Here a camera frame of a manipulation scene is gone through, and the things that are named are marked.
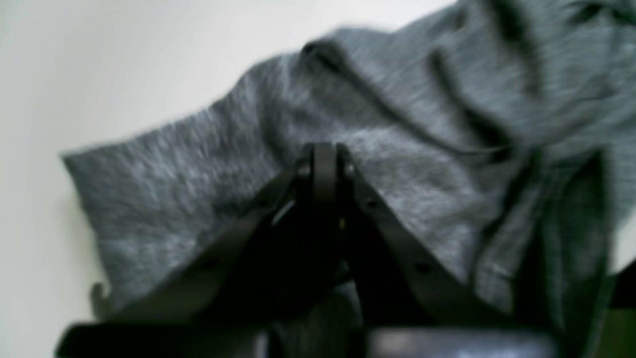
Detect grey long-sleeve T-shirt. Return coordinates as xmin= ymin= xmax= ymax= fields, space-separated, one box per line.
xmin=64 ymin=0 xmax=635 ymax=358

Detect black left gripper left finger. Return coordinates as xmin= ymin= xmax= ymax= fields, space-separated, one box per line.
xmin=55 ymin=144 xmax=325 ymax=358

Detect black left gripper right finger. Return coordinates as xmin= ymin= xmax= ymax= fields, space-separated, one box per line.
xmin=334 ymin=144 xmax=557 ymax=358

